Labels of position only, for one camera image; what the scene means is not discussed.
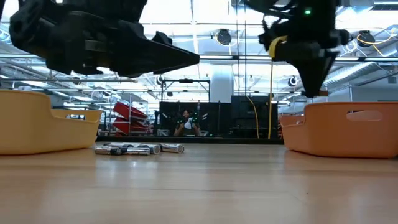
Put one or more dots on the black equipment rack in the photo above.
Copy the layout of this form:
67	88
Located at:
242	115

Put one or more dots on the white building column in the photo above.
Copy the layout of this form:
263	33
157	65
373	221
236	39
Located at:
221	84

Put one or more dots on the yellow tape strip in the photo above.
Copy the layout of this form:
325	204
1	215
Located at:
275	43

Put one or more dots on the black partition panel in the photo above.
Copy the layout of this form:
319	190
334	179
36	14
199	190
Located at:
211	118

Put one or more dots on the silver and black battery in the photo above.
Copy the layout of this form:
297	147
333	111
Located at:
105	150
172	148
118	144
136	151
155	149

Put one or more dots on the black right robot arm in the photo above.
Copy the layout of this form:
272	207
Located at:
317	18

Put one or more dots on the silver ventilation duct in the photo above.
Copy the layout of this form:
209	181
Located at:
357	73

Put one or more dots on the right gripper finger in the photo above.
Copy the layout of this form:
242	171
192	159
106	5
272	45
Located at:
311	74
329	65

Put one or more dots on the person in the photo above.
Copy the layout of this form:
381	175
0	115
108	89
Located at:
186	113

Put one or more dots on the red storage tray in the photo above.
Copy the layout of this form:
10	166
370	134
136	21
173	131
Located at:
129	110
127	127

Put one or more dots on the black aluminium table frame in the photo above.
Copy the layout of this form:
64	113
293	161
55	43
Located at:
217	140

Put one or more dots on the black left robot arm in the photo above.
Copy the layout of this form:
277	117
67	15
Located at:
93	3

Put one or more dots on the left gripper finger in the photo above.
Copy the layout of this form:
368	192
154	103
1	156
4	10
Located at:
149	59
163	38

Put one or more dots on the orange plastic bin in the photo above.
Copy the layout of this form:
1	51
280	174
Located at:
326	137

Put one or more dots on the yellow plastic bin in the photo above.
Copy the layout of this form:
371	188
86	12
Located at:
31	130

